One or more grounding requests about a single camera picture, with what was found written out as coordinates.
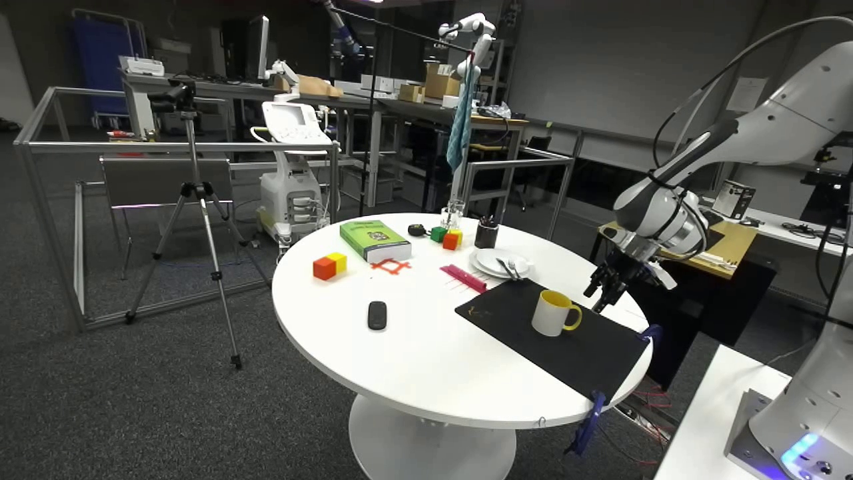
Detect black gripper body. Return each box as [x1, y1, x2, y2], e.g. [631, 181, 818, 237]
[604, 237, 663, 285]

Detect white mug yellow inside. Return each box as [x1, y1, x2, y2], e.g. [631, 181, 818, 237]
[531, 288, 587, 340]

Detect black square mat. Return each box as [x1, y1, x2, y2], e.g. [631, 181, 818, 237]
[454, 276, 652, 405]

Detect wooden top desk black panel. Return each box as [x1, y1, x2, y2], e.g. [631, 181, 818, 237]
[594, 216, 780, 393]

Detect white plate stack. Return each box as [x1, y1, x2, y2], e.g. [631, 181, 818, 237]
[466, 247, 532, 283]

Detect white printed card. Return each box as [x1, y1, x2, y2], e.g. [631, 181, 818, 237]
[715, 179, 760, 224]

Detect red flat pieces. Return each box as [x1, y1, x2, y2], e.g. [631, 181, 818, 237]
[439, 261, 491, 295]

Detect gray metal railing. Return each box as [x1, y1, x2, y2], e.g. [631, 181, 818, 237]
[461, 121, 582, 240]

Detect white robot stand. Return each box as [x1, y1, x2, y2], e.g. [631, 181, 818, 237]
[650, 344, 794, 480]

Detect white paper sheet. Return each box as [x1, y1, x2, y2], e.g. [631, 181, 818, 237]
[723, 73, 768, 115]

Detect blue hanging cloth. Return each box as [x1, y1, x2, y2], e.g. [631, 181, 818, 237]
[443, 56, 483, 175]

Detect black equipment stand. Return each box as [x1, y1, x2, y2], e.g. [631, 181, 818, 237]
[800, 129, 853, 235]

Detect black computer mouse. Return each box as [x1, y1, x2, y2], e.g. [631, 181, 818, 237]
[366, 299, 391, 333]

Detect green book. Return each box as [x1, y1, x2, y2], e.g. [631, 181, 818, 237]
[338, 217, 415, 265]

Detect large cardboard box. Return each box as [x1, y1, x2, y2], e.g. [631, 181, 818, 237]
[422, 57, 463, 101]

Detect gray workbench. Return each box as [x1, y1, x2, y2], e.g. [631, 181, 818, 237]
[290, 87, 535, 217]

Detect white articulated stand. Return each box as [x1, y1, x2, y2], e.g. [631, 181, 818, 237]
[435, 8, 502, 229]

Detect white wheeled machine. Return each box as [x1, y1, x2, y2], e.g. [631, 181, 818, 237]
[250, 99, 333, 247]

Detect flat cardboard box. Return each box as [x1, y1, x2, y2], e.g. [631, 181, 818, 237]
[293, 73, 346, 101]

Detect silver black tripod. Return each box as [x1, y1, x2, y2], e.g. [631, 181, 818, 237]
[123, 104, 249, 373]

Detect black computer monitor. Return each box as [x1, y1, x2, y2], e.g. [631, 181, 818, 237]
[218, 9, 275, 83]

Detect gray flat panel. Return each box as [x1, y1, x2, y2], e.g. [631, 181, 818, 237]
[99, 155, 235, 209]

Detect small white box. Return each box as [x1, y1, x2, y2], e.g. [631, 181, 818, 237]
[118, 53, 167, 79]

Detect blue board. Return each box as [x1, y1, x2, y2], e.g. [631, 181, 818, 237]
[69, 8, 149, 116]

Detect red square frame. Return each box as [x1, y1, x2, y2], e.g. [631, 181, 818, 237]
[369, 256, 413, 276]

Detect white round table pedestal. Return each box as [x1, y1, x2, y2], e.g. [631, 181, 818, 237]
[346, 393, 520, 480]

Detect small black camera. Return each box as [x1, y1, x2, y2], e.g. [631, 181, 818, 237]
[162, 76, 203, 115]

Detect aluminium frame table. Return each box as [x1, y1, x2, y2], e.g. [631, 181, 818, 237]
[11, 83, 346, 329]

